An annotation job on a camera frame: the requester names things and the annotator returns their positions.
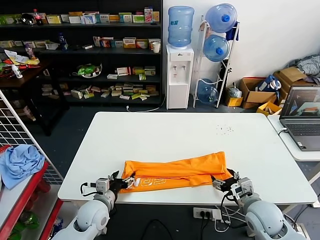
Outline small yellow box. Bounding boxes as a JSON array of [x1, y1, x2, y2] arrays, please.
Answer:
[[256, 100, 283, 117], [224, 95, 244, 107]]

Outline blue drink bottle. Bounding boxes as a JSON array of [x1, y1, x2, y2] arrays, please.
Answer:
[[58, 32, 69, 51]]

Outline pile of striped clothes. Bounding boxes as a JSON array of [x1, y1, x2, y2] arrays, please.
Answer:
[[287, 54, 320, 84]]

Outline orange t-shirt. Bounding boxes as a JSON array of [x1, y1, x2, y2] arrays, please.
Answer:
[[119, 150, 233, 195]]

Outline light blue crumpled garment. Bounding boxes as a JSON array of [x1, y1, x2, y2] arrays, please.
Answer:
[[0, 143, 46, 190]]

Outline shiny black bowl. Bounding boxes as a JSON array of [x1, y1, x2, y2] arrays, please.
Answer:
[[20, 13, 37, 26]]

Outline blue shopping bag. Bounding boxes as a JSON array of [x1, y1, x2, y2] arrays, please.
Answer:
[[255, 74, 282, 93]]

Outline black shelving unit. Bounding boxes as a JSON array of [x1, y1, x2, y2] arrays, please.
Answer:
[[0, 0, 164, 106]]

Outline small white bottle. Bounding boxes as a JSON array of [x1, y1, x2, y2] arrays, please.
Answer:
[[11, 63, 23, 79]]

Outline yellow white medicine box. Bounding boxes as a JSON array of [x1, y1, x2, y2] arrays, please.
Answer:
[[122, 37, 137, 49], [46, 14, 62, 25]]

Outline clear plastic bag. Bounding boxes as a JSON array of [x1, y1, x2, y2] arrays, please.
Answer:
[[226, 82, 243, 99]]

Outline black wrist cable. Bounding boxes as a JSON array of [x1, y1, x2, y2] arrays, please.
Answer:
[[221, 189, 238, 208], [79, 182, 98, 197]]

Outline upright blue water bottle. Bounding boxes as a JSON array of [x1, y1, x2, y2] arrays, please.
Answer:
[[167, 5, 195, 49]]

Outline open brown cardboard box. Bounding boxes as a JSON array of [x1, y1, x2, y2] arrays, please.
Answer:
[[239, 77, 278, 110]]

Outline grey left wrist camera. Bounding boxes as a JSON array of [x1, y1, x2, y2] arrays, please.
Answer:
[[95, 177, 111, 195]]

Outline white power strip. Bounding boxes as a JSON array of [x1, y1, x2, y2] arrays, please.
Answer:
[[192, 207, 223, 222]]

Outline teal white medicine box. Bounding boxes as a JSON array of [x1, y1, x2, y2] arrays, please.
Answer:
[[118, 12, 133, 23]]

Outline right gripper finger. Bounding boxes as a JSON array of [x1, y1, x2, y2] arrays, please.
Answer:
[[209, 174, 223, 189], [225, 168, 242, 180]]

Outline white work table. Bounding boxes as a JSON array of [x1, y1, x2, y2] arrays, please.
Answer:
[[57, 111, 318, 206]]

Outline white wire grid panel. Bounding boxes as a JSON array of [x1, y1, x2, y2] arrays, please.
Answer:
[[0, 89, 63, 186]]

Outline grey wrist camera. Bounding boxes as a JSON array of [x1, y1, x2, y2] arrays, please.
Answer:
[[95, 177, 111, 195], [229, 177, 254, 200]]

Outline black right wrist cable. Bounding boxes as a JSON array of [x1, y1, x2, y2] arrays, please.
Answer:
[[221, 189, 238, 208]]

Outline white water dispenser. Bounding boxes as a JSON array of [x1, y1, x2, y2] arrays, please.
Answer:
[[165, 44, 195, 110]]

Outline red and white cart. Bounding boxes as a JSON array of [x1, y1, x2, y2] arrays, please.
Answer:
[[0, 144, 65, 240]]

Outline dark blue hanging cloth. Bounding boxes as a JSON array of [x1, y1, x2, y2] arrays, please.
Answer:
[[226, 22, 240, 42]]

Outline small white side table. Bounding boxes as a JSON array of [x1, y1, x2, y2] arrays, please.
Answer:
[[267, 114, 320, 162]]

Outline white dispenser power cable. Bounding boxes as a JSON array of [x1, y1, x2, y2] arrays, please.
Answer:
[[126, 94, 167, 113]]

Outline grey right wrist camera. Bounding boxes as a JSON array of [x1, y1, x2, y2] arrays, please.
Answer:
[[229, 177, 254, 200]]

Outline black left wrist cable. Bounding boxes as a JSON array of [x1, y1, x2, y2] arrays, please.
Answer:
[[79, 182, 98, 197]]

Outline brown cardboard box stack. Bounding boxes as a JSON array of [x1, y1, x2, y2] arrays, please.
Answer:
[[272, 66, 318, 101]]

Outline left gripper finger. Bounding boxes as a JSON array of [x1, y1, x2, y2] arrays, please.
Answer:
[[121, 175, 137, 189], [107, 170, 121, 182]]

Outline bowl with green fruit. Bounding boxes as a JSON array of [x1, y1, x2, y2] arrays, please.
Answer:
[[72, 62, 103, 79]]

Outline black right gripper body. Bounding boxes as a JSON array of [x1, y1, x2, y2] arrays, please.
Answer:
[[219, 176, 239, 193]]

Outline purple drink bottle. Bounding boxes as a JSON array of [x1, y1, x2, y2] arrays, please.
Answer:
[[24, 42, 36, 60]]

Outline blue white medicine box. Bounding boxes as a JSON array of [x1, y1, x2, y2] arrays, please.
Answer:
[[80, 13, 97, 25]]

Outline green plastic item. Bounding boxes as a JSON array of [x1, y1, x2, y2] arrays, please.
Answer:
[[18, 211, 41, 231]]

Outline grey floor power strip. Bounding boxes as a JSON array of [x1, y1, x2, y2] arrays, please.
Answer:
[[294, 222, 313, 238]]

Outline grey laptop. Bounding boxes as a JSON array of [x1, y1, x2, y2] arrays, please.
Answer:
[[279, 85, 320, 152]]

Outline tall pink medicine box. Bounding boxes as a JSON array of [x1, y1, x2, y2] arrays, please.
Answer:
[[144, 7, 154, 24]]

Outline white red medicine box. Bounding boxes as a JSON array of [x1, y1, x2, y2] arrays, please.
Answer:
[[116, 66, 132, 76]]

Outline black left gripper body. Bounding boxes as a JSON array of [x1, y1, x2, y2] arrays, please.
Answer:
[[109, 177, 129, 193]]

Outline black floor cable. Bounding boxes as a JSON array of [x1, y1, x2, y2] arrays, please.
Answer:
[[143, 218, 174, 240]]

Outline cola bottle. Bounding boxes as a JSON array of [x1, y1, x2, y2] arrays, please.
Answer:
[[32, 8, 44, 26]]

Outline blue water jug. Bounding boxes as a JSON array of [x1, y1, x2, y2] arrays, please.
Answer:
[[197, 78, 220, 104], [205, 2, 238, 34], [202, 34, 230, 63]]

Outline dark wooden table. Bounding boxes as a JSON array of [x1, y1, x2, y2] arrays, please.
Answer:
[[0, 59, 71, 137]]

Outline white metal jug rack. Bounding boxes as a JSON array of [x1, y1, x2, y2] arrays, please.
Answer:
[[192, 15, 240, 109]]

